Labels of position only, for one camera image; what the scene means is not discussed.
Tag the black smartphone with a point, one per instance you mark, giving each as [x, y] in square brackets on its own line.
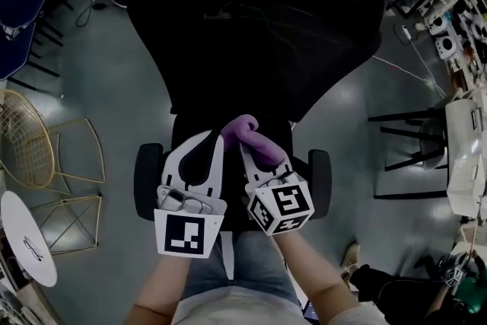
[310, 312]

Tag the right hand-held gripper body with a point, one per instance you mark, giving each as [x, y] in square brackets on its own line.
[281, 209]

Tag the white perforated box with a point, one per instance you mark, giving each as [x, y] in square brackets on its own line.
[464, 182]

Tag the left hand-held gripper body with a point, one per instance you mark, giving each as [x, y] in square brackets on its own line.
[182, 228]

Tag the white round table gold base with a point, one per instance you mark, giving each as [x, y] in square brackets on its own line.
[23, 232]

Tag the person's right forearm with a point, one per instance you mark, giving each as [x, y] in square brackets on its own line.
[312, 270]

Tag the black eyeglasses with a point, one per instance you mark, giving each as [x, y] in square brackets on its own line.
[34, 249]

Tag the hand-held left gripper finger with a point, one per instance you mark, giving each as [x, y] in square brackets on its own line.
[173, 160]
[218, 163]

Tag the black office chair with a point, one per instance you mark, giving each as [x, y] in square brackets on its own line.
[247, 30]

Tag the person's blue jeans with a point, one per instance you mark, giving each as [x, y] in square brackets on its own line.
[258, 262]

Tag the white round device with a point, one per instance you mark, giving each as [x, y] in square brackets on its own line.
[446, 46]
[439, 24]

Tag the grey stool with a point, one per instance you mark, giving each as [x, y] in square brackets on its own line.
[431, 148]

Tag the person's grey shirt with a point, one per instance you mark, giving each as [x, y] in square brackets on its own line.
[247, 308]

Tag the white power strip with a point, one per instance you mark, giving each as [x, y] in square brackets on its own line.
[406, 32]

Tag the purple cloth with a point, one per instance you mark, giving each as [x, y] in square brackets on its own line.
[258, 141]

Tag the person's left forearm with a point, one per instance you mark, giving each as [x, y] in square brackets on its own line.
[163, 289]

